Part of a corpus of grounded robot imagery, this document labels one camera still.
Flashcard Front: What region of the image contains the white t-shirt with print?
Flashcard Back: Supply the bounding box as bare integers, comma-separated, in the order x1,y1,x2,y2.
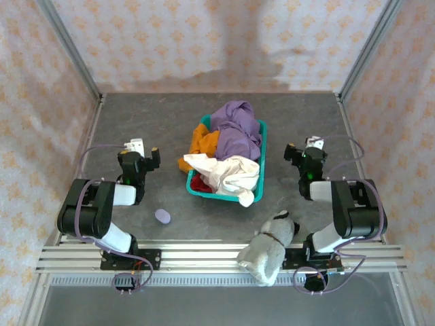
183,153,261,208

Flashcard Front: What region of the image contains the teal plastic basket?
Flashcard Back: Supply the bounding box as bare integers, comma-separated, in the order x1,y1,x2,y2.
186,114,268,204

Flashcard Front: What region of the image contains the orange t-shirt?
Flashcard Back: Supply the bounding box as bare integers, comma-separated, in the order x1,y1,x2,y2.
177,124,222,175

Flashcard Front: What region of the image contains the red t-shirt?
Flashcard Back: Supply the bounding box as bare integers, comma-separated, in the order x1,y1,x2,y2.
189,173,215,194

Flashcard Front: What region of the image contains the small purple oval object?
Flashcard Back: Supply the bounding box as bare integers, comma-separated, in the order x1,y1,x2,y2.
154,209,172,225

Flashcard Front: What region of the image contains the purple t-shirt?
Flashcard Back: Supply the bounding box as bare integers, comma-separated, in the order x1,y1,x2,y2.
210,101,264,162

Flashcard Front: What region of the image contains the grey plush toy animal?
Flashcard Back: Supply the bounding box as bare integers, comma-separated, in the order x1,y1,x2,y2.
237,209,300,287

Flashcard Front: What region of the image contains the grey metal panel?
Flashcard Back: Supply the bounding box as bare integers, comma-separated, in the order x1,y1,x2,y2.
33,285,407,326

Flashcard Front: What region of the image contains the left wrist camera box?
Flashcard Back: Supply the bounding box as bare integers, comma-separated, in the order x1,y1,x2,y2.
123,138,146,158

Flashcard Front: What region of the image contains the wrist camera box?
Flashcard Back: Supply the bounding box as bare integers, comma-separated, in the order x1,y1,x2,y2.
304,135,325,150
123,138,146,158

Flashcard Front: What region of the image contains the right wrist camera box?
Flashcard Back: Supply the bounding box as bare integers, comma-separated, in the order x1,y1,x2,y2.
304,135,325,150

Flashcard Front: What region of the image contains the aluminium table side rail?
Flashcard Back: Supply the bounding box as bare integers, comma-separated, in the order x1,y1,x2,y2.
54,94,107,245
334,93,387,245

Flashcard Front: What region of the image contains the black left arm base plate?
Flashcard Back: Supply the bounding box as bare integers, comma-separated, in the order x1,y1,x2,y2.
100,249,162,272

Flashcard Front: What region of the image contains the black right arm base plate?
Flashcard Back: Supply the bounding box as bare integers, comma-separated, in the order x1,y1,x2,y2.
282,247,342,271

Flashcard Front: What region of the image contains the aluminium mounting rail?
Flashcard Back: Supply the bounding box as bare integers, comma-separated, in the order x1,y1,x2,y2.
35,242,407,274

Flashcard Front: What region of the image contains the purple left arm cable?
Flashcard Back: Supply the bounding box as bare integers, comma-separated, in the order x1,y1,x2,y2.
74,144,154,295

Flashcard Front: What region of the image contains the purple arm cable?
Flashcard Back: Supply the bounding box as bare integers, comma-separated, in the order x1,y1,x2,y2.
293,135,388,295
74,144,154,295

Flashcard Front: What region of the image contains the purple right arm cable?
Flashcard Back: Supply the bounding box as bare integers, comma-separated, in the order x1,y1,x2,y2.
293,135,388,295

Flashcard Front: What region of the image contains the aluminium frame post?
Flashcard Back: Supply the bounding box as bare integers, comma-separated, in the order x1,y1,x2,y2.
35,0,103,100
338,0,406,100

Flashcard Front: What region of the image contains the grey slotted cable duct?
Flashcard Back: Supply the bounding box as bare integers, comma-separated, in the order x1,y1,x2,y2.
50,274,397,289

